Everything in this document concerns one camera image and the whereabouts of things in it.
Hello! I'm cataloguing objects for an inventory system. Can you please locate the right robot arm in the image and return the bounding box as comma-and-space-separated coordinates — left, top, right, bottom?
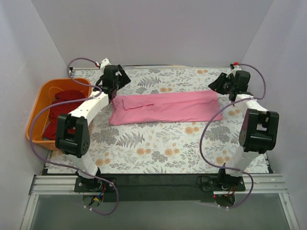
209, 64, 279, 191

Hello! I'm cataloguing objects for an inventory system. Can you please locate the pink t shirt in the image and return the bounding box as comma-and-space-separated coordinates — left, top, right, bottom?
109, 90, 220, 126

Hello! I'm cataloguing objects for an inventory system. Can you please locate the floral table cloth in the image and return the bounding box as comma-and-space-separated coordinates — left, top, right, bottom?
47, 67, 269, 174

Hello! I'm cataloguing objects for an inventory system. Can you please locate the orange plastic basket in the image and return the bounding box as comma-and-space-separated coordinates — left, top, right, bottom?
25, 78, 93, 151

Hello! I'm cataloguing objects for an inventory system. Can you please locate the red t shirt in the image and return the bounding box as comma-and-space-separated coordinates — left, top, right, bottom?
42, 90, 88, 141

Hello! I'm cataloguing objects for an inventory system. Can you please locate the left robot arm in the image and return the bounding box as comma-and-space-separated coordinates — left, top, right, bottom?
55, 58, 130, 192

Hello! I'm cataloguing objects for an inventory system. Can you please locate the aluminium frame rail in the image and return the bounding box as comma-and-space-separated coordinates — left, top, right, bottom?
21, 174, 299, 230

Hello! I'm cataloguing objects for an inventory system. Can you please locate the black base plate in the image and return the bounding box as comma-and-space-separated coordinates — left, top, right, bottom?
74, 173, 246, 206

